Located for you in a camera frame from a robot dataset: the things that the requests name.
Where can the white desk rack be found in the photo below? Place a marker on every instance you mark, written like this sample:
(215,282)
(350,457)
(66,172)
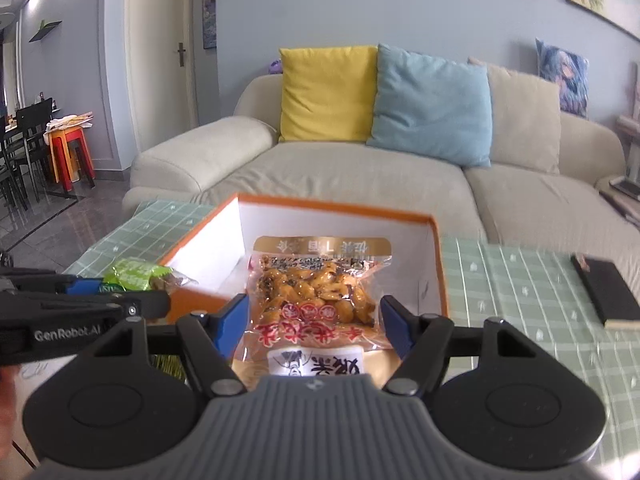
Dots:
(631,125)

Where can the printed figure cushion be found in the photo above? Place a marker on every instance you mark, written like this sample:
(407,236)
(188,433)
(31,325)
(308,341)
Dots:
(562,80)

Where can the yellow bean snack packet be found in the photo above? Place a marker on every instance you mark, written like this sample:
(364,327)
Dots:
(310,285)

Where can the black notebook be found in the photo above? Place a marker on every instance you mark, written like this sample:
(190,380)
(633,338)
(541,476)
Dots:
(607,290)

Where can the purple toy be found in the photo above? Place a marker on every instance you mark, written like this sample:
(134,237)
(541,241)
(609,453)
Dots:
(276,66)

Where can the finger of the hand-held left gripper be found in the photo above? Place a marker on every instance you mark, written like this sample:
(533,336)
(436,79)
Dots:
(145,303)
(85,286)

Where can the blue wall poster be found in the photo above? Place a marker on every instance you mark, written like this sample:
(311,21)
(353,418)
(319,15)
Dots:
(209,15)

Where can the red orange stools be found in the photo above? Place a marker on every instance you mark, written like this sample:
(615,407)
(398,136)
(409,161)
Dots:
(70,135)

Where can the pale cloth pile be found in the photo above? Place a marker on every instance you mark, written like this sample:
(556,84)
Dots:
(67,122)

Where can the yellow cushion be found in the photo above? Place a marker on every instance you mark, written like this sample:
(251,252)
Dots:
(325,95)

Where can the beige sofa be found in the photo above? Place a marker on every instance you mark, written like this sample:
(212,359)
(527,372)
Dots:
(350,175)

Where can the orange cardboard box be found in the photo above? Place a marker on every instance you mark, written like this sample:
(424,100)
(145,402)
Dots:
(325,222)

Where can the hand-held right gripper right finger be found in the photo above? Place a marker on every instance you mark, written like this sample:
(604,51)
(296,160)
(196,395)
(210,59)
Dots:
(395,325)

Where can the white door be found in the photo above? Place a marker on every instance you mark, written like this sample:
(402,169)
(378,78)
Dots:
(160,60)

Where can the beige cushion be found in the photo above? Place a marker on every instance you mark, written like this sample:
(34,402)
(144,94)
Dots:
(525,120)

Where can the black dining chair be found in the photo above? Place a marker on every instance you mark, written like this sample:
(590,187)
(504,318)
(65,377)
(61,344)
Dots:
(35,115)
(10,170)

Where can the orange plastic stool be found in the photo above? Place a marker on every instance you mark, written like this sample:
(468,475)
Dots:
(70,162)

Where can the light blue cushion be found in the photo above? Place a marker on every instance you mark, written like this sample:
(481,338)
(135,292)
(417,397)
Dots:
(430,105)

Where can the light green snack packet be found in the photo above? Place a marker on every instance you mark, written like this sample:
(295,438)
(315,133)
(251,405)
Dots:
(132,272)

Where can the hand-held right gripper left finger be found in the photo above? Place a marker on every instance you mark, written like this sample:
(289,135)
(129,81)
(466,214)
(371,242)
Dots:
(234,322)

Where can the dark wall shelf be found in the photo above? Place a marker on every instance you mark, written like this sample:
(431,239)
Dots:
(45,30)

